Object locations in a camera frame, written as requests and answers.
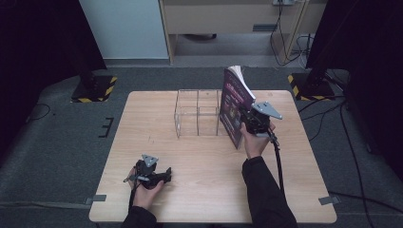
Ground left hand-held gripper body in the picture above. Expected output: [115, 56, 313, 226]
[133, 154, 163, 191]

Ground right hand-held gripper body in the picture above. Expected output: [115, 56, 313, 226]
[240, 101, 284, 138]

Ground purple magazine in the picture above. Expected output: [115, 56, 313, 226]
[219, 65, 258, 150]

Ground clear acrylic organizer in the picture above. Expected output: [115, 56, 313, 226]
[173, 88, 230, 140]

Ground person's left hand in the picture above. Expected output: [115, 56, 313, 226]
[127, 166, 165, 211]

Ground person's right hand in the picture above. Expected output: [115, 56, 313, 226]
[239, 121, 277, 160]

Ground grey tape piece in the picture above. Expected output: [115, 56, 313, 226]
[84, 194, 107, 206]
[317, 195, 342, 206]

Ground striped black stand base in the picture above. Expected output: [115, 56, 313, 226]
[286, 72, 336, 102]
[70, 75, 119, 104]

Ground black stand pole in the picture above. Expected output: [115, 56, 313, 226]
[67, 0, 98, 91]
[305, 0, 357, 91]

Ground black curtain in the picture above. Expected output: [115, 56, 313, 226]
[0, 0, 107, 161]
[305, 0, 403, 174]

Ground white cabinet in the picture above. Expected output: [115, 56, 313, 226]
[78, 0, 170, 61]

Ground left hand-held gripper cable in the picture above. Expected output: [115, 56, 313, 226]
[123, 175, 142, 212]

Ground hand-held gripper cable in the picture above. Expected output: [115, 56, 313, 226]
[123, 175, 142, 212]
[266, 127, 287, 199]

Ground right hand-held gripper cable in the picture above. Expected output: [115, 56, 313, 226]
[266, 127, 287, 199]

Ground black hanging cables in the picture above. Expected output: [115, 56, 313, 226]
[269, 0, 316, 68]

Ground thin black floor cable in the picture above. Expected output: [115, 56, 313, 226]
[26, 103, 52, 124]

